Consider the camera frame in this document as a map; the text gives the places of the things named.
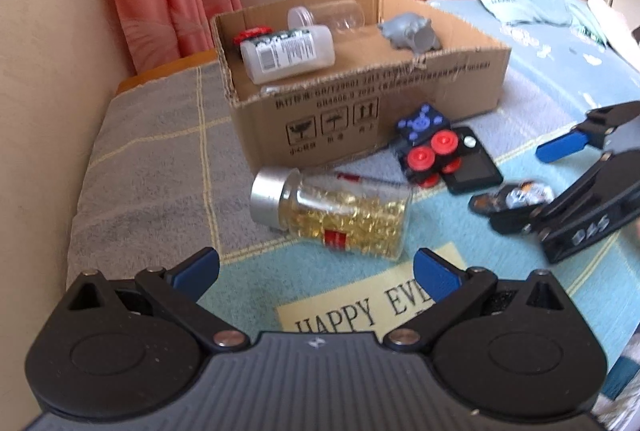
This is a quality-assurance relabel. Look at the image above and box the black digital timer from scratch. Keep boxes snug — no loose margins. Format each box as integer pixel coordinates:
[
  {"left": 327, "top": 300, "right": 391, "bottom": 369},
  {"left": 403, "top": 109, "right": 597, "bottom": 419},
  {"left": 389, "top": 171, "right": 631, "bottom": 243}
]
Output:
[{"left": 442, "top": 126, "right": 503, "bottom": 195}]

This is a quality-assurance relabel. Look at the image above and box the glass jar of gold capsules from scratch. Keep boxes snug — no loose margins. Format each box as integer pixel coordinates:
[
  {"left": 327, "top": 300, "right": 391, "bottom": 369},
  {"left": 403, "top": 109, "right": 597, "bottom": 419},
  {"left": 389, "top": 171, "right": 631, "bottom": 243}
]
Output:
[{"left": 250, "top": 168, "right": 412, "bottom": 260}]

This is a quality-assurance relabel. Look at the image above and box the black toy train car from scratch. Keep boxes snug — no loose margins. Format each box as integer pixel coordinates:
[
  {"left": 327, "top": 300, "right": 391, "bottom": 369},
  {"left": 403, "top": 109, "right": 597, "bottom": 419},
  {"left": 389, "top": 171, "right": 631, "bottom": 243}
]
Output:
[{"left": 390, "top": 102, "right": 462, "bottom": 188}]

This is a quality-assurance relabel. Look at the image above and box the grey animal figurine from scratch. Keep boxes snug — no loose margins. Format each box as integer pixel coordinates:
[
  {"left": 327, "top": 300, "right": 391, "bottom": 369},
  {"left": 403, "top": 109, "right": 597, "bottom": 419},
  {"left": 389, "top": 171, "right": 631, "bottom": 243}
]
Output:
[{"left": 378, "top": 12, "right": 442, "bottom": 56}]

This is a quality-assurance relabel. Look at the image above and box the white cotton swab container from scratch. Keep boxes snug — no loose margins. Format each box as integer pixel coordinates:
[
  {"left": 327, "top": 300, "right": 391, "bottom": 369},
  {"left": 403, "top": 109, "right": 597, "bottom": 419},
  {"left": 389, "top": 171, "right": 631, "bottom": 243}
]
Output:
[{"left": 240, "top": 26, "right": 335, "bottom": 85}]

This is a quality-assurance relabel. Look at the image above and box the red toy train car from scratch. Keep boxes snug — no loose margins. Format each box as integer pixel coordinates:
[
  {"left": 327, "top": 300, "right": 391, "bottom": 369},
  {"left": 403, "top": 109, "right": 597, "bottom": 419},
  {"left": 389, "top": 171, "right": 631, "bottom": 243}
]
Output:
[{"left": 232, "top": 26, "right": 272, "bottom": 46}]

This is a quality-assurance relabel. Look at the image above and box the clear plastic jar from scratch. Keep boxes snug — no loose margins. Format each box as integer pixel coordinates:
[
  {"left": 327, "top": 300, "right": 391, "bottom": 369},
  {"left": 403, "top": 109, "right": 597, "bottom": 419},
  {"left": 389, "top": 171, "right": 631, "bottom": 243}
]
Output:
[{"left": 286, "top": 0, "right": 366, "bottom": 34}]

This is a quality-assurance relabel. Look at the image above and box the blue floral bed sheet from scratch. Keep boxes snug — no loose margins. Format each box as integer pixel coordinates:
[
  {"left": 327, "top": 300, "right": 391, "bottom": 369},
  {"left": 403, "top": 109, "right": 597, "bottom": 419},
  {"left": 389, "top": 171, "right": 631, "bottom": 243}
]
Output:
[{"left": 428, "top": 0, "right": 639, "bottom": 140}]

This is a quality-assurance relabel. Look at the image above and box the checked table cloth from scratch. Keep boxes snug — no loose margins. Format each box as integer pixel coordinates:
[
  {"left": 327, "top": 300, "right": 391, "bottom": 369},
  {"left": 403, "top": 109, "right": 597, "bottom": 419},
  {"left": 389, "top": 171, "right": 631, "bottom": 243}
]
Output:
[{"left": 65, "top": 0, "right": 640, "bottom": 392}]

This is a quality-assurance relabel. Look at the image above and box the wooden bedside table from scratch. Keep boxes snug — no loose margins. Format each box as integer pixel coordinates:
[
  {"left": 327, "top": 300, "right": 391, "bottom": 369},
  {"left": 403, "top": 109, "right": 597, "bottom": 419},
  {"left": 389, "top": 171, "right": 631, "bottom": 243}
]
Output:
[{"left": 115, "top": 50, "right": 217, "bottom": 95}]

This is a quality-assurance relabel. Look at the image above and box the open cardboard box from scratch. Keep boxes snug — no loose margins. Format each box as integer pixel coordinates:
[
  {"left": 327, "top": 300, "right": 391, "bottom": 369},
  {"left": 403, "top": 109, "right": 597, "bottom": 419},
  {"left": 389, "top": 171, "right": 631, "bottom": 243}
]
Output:
[{"left": 212, "top": 0, "right": 511, "bottom": 172}]

